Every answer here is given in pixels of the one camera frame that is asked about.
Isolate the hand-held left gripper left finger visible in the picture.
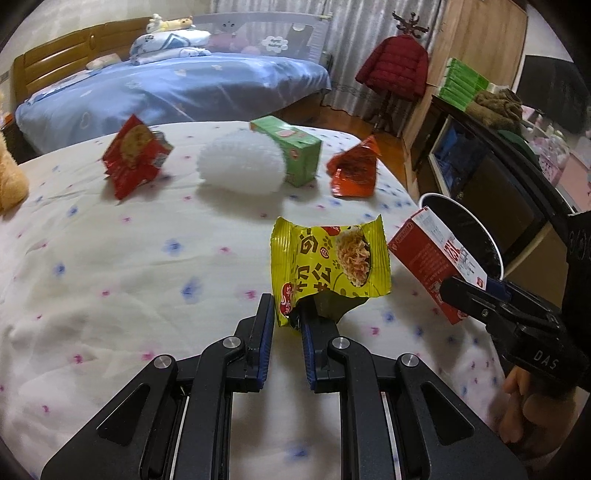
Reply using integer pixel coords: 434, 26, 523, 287
41, 293, 275, 480

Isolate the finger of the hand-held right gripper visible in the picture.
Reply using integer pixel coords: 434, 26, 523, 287
438, 274, 513, 333
487, 277, 561, 319

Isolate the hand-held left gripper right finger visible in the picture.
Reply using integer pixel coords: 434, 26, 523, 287
300, 307, 529, 480

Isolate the white trash bin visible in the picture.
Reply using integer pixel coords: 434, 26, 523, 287
418, 193, 506, 282

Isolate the red carton box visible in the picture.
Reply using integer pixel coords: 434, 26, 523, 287
388, 206, 492, 325

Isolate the yellow-green snack wrapper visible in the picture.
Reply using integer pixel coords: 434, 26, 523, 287
270, 215, 393, 328

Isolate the orange-red snack wrapper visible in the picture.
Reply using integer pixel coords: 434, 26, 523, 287
326, 135, 382, 198

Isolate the green carton box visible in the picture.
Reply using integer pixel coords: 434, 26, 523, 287
249, 115, 322, 188

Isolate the red snack packet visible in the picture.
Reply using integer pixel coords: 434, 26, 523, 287
102, 114, 175, 200

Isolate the person's right hand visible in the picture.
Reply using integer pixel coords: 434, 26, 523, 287
499, 369, 578, 444

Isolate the dark desk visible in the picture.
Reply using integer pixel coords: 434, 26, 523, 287
429, 95, 591, 296

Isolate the framed picture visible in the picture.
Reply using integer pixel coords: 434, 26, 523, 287
427, 115, 481, 195

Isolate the pink storage box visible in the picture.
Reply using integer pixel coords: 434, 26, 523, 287
531, 129, 591, 185

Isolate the green cap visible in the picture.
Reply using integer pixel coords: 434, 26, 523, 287
499, 129, 536, 158

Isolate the brown plush toy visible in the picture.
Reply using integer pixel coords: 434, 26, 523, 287
466, 88, 525, 132

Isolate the black television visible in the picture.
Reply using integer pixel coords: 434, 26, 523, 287
517, 54, 591, 134

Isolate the stack of green boxes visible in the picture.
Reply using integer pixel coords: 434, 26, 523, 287
438, 58, 490, 112

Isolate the red puffer jacket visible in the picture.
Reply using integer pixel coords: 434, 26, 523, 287
355, 34, 430, 100

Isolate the tall wooden cabinet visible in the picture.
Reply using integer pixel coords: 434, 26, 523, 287
402, 0, 529, 139

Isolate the blue bed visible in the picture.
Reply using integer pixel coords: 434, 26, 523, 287
15, 51, 333, 153

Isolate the wooden coat rack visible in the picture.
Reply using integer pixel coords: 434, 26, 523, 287
372, 11, 432, 137

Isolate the grey patterned curtain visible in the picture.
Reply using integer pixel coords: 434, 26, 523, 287
210, 0, 451, 134

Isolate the yellow teddy bear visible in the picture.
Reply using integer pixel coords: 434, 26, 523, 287
0, 134, 29, 215

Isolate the folded blue-white quilt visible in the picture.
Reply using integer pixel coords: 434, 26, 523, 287
129, 28, 213, 65

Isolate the small beige pillow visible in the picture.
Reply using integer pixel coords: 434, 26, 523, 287
86, 53, 122, 71

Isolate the blue pillow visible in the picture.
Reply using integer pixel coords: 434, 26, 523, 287
28, 74, 93, 100

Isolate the yellow plush giraffe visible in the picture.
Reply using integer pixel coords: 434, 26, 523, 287
147, 14, 195, 34

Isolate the wooden headboard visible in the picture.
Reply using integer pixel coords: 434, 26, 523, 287
11, 16, 153, 102

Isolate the grey bed guard rail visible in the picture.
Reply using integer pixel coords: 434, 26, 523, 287
191, 11, 334, 63

